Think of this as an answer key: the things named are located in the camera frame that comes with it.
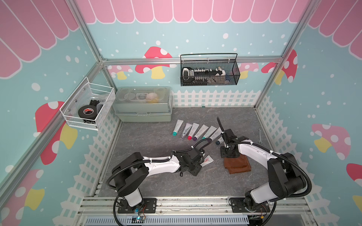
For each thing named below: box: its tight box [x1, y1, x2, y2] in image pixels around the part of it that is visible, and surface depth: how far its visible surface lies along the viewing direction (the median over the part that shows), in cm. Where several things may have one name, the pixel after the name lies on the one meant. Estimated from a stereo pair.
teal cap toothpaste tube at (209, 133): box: [201, 125, 217, 140], surface depth 105 cm
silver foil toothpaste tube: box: [180, 122, 193, 140], surface depth 106 cm
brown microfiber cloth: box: [223, 153, 252, 175], surface depth 87 cm
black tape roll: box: [78, 104, 98, 120], surface depth 70 cm
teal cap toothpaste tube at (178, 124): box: [172, 119, 184, 137], surface depth 108 cm
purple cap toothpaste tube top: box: [192, 124, 209, 142], surface depth 105 cm
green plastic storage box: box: [112, 86, 174, 122], surface depth 105 cm
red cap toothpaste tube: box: [187, 122, 200, 141], surface depth 105 cm
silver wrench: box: [258, 128, 263, 145], surface depth 102 cm
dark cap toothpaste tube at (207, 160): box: [199, 154, 214, 168], surface depth 91 cm
